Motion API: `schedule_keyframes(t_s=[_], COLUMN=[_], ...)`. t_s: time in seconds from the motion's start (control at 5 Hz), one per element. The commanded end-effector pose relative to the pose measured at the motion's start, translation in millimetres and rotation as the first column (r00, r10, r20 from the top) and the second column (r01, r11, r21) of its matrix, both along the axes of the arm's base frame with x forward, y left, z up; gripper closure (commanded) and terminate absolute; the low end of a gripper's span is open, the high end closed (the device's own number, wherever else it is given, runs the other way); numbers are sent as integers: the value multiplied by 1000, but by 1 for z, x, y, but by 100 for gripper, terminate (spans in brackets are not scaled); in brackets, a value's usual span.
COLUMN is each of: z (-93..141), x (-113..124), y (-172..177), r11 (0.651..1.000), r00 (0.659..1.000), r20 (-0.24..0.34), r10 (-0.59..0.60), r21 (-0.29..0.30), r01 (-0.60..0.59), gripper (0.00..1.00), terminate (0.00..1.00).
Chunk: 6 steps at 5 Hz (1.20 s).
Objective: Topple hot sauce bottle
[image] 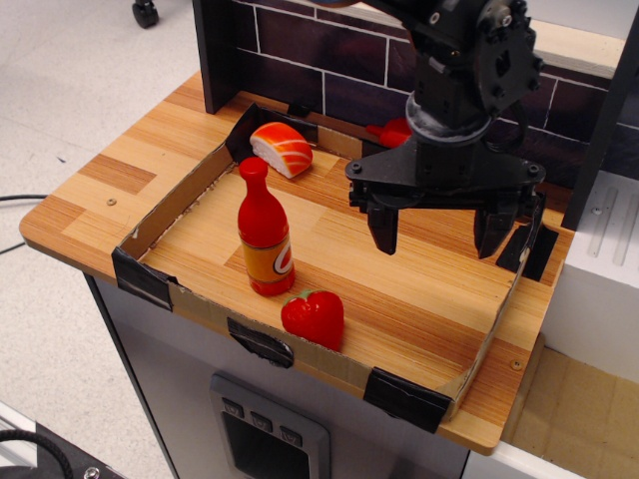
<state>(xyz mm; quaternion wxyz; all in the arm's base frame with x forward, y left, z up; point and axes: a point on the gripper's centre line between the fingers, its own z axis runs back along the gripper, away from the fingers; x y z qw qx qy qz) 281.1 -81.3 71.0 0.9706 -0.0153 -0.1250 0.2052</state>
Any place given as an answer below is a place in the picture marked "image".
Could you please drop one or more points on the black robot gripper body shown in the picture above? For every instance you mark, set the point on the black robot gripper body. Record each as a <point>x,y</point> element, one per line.
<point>442,167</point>

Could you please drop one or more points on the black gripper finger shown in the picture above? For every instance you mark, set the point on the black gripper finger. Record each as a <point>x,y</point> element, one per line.
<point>383,226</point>
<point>490,229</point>

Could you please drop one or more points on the red hot sauce bottle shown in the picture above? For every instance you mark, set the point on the red hot sauce bottle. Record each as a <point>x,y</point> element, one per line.
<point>264,232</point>

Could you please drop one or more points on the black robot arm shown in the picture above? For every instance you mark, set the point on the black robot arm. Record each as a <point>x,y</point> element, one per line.
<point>474,60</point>

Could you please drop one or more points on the red ketchup bottle toy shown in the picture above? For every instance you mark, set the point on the red ketchup bottle toy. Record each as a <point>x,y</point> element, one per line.
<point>393,134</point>

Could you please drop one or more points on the cardboard fence with black tape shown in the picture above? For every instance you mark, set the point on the cardboard fence with black tape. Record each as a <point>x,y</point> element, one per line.
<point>433,334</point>

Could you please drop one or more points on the red toy strawberry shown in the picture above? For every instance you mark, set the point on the red toy strawberry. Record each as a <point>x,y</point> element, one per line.
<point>316,316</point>

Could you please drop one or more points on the salmon nigiri sushi toy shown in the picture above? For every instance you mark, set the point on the salmon nigiri sushi toy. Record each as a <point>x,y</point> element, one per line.
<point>283,148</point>

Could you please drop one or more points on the white toy sink unit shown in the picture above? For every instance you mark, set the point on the white toy sink unit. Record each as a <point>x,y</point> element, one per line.
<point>593,313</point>

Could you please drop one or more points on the dark brick backsplash panel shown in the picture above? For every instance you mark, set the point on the dark brick backsplash panel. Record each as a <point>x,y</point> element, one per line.
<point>360,71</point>

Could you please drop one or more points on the grey oven control panel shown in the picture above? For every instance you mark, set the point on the grey oven control panel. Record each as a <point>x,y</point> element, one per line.
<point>263,438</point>

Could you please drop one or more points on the black caster wheel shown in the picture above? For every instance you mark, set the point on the black caster wheel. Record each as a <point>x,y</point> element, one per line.
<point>145,13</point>

